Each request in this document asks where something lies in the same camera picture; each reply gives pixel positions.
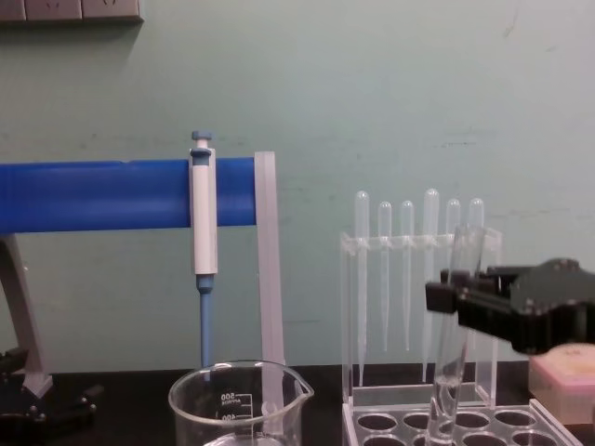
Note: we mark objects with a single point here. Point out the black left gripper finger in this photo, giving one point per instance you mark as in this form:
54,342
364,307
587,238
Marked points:
65,405
14,360

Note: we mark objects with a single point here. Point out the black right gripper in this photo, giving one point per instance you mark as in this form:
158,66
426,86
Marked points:
558,306

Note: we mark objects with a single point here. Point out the clear glass test tube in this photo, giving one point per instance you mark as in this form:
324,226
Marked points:
465,251

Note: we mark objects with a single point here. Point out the clear plastic dropper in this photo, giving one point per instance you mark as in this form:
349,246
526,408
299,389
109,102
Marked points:
452,213
407,279
362,260
384,279
477,211
431,232

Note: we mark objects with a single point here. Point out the pale pink plastic box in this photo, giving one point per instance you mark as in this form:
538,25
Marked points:
564,381

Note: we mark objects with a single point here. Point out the clear acrylic test tube rack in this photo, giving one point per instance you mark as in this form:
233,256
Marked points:
465,420

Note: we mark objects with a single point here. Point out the clear glass beaker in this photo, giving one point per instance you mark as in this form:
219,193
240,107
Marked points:
195,409

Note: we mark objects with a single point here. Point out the clear acrylic dropper rack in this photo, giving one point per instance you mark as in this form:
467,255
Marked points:
348,325

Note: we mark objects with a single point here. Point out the pipette stand with blue bar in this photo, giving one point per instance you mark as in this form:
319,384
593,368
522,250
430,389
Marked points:
93,195

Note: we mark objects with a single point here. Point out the white pipette with blue tip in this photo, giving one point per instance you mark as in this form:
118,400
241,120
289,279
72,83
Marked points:
204,232

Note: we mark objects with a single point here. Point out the grey wall socket plate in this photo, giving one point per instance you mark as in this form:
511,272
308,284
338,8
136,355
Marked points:
53,8
111,8

